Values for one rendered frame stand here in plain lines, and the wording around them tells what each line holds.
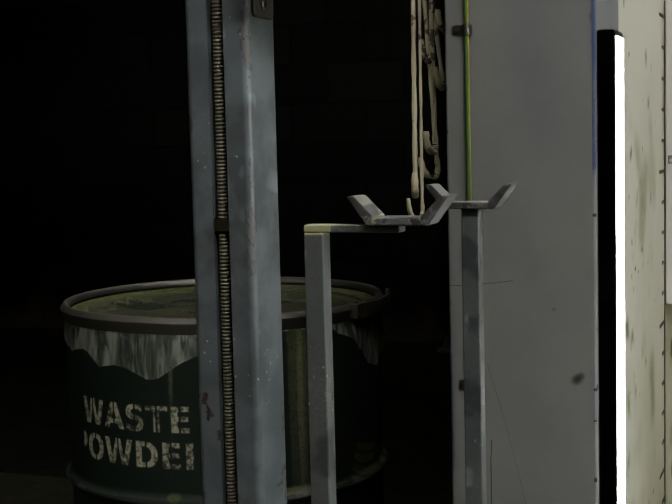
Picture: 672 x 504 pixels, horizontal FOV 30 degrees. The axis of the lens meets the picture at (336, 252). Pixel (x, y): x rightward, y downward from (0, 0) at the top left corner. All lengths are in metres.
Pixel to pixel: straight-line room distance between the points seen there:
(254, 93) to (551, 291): 0.56
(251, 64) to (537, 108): 0.51
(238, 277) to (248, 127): 0.13
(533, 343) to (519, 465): 0.15
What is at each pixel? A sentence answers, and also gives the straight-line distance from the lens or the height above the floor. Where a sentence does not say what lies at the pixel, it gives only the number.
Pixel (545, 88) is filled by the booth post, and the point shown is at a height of 1.21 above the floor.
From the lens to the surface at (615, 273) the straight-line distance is 1.50.
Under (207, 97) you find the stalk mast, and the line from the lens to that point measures 1.08.
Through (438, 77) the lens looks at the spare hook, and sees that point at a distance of 1.59.
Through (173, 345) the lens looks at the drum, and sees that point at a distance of 1.99.
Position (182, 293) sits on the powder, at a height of 0.86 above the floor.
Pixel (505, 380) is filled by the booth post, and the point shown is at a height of 0.86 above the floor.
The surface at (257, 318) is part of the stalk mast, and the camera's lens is 1.08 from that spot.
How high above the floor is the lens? 1.16
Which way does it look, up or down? 5 degrees down
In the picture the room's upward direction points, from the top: 1 degrees counter-clockwise
